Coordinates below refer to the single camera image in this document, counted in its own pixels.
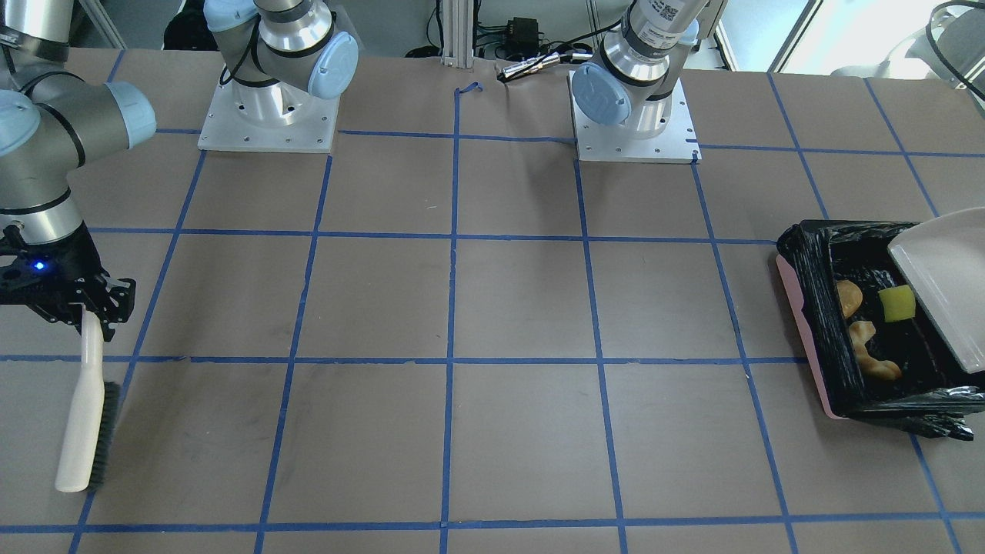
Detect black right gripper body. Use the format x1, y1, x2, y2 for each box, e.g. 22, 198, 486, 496
1, 224, 105, 326

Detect beige hand brush black bristles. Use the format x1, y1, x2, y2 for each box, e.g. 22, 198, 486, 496
55, 302, 122, 494

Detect orange-brown potato toy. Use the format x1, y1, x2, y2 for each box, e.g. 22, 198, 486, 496
835, 279, 864, 319

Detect pale curved melon rind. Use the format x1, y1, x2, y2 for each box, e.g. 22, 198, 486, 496
848, 319, 903, 382

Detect yellow sponge piece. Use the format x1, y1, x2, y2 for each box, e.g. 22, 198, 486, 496
877, 285, 916, 323

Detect beige plastic dustpan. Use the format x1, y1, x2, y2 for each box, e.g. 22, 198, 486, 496
889, 207, 984, 374

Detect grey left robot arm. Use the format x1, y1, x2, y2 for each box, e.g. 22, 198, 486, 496
570, 1, 706, 138

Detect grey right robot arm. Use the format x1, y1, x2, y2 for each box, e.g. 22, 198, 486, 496
2, 1, 359, 343

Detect bin with black bag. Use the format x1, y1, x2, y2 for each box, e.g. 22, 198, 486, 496
775, 219, 983, 441

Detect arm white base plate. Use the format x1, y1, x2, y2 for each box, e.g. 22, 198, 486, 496
571, 80, 703, 164
198, 67, 352, 154

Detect aluminium frame post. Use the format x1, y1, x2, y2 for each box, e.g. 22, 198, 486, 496
436, 0, 478, 71

